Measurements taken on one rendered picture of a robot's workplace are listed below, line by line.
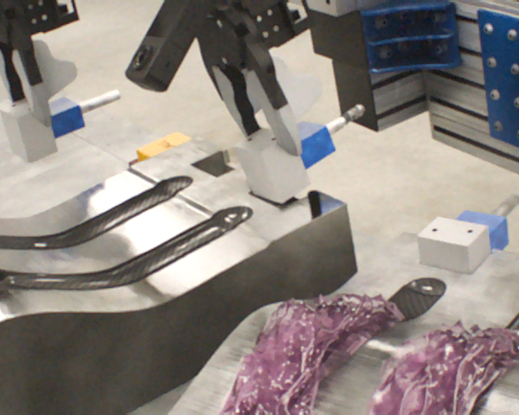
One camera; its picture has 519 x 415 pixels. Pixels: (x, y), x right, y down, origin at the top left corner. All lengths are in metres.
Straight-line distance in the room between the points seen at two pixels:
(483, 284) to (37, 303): 0.36
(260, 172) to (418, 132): 2.30
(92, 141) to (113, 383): 0.64
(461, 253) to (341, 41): 0.66
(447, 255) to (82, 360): 0.31
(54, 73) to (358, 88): 0.51
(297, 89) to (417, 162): 2.13
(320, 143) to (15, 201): 0.49
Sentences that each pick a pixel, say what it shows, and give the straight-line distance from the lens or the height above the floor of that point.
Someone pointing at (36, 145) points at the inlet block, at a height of 0.92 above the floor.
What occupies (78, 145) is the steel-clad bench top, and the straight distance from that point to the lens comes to 1.51.
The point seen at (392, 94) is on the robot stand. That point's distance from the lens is 1.54.
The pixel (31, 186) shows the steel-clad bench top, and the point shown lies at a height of 0.80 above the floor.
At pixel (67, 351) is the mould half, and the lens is 0.90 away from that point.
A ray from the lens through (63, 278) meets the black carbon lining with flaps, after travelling 0.97.
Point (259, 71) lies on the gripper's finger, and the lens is 0.95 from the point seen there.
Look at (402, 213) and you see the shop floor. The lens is 2.86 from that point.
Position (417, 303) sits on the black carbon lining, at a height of 0.85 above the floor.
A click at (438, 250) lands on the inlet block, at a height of 0.87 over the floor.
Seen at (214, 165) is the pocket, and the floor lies 0.88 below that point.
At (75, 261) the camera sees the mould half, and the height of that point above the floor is 0.89.
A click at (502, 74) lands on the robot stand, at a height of 0.82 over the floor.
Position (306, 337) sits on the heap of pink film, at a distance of 0.78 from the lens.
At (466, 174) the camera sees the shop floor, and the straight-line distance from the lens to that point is 3.01.
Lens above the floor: 1.35
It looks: 26 degrees down
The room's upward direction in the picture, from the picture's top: 12 degrees counter-clockwise
